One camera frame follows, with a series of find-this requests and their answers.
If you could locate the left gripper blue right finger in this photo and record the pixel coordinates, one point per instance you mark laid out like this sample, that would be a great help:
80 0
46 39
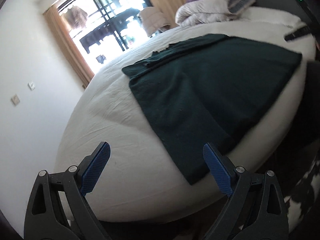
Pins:
255 208

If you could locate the dark green sweater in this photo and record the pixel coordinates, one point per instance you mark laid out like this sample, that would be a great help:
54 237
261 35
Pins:
213 88

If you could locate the white bed sheet mattress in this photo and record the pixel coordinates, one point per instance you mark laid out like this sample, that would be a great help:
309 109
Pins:
140 180

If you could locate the folded grey white duvet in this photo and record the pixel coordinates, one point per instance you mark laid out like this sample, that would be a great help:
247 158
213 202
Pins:
210 11

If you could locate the left tan curtain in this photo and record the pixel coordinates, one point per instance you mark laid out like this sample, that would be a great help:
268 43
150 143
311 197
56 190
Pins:
67 46

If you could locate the black framed window door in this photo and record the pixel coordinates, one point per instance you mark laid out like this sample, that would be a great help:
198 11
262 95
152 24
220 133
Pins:
104 29

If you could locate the beige puffer jacket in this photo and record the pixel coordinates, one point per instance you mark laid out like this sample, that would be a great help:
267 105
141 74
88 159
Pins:
153 20

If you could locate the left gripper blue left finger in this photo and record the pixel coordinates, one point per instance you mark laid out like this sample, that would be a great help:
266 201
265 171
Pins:
57 207

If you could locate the wall socket plate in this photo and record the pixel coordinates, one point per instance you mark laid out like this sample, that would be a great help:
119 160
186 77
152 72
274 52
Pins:
15 100

